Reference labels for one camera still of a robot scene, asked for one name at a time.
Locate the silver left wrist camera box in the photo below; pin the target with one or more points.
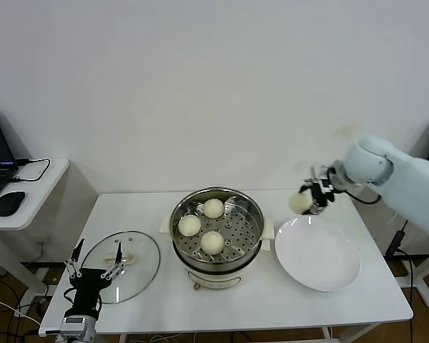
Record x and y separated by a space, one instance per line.
77 323

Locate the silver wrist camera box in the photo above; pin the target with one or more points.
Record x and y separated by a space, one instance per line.
323 171
77 323

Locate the white side table with mouse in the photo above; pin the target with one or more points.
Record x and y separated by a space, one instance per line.
39 205

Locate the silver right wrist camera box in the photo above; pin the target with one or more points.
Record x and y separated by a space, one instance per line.
323 171

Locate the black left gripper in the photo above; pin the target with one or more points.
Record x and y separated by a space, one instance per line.
89 284

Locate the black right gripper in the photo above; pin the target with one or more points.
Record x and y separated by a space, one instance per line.
321 200

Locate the round glass pot lid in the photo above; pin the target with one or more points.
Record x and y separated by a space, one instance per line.
143 264

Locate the black computer mouse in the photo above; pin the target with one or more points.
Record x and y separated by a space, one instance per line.
10 203

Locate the white steamed baozi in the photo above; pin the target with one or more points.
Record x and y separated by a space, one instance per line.
213 208
299 203
212 243
189 226

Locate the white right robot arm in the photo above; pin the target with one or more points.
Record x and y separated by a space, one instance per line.
397 182

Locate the stainless steel steamer basket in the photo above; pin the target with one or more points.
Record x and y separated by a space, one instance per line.
236 228

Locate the white electric cooking pot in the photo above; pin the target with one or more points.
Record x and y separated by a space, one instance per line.
214 278

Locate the white round plate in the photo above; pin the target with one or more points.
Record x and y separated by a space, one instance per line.
318 255

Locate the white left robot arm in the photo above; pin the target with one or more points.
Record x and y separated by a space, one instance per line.
78 338

